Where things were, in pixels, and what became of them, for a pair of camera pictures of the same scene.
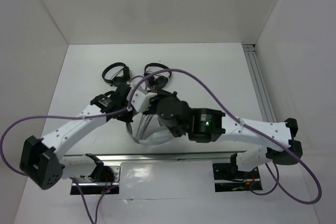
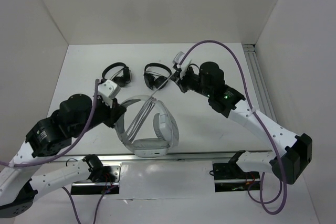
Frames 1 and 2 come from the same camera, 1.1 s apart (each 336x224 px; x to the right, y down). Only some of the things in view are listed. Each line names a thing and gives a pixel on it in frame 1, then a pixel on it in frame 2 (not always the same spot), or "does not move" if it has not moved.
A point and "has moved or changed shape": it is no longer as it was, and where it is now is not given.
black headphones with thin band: [159, 82] does not move
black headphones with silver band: [122, 79] does not move
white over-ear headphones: [159, 136] has moved or changed shape
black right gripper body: [154, 100] -> [191, 81]
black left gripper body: [126, 118] -> [104, 113]
